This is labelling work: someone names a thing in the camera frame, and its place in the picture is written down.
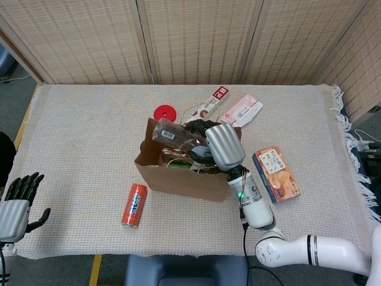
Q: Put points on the black plastic bin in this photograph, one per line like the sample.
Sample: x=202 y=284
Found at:
x=370 y=163

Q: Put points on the clear plastic bottle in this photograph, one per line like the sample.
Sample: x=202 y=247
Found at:
x=172 y=135

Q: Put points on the dark blue mat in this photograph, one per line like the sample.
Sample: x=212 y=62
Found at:
x=355 y=155

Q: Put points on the blue orange biscuit box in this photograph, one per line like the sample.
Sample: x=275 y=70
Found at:
x=276 y=175

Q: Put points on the red gold snack packet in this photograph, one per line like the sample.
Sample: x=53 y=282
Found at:
x=175 y=155

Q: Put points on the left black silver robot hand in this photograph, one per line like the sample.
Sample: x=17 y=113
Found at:
x=12 y=219

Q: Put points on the bamboo folding screen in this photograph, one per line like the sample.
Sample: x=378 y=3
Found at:
x=193 y=38

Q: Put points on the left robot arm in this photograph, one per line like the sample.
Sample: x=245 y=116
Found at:
x=7 y=249

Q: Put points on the green chips can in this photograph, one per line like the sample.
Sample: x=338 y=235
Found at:
x=178 y=166

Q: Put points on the long white red cookie box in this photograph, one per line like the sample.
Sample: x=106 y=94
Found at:
x=215 y=98

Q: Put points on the red round lid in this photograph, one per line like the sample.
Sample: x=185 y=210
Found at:
x=164 y=113

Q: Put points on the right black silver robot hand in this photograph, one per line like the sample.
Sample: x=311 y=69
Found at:
x=226 y=146

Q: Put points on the blue padded robot base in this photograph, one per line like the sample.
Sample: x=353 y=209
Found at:
x=184 y=271

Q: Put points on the pink white wipes packet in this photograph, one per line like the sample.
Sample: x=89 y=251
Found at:
x=244 y=111

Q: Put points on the brown paper bag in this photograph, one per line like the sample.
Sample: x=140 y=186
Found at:
x=181 y=184

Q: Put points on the orange soda can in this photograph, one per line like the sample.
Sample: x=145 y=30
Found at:
x=134 y=205

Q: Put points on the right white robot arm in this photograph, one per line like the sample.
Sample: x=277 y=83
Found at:
x=256 y=208

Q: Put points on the white woven tablecloth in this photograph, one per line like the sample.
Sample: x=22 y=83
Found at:
x=89 y=149

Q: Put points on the white power strip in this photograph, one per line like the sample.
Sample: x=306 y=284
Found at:
x=364 y=146

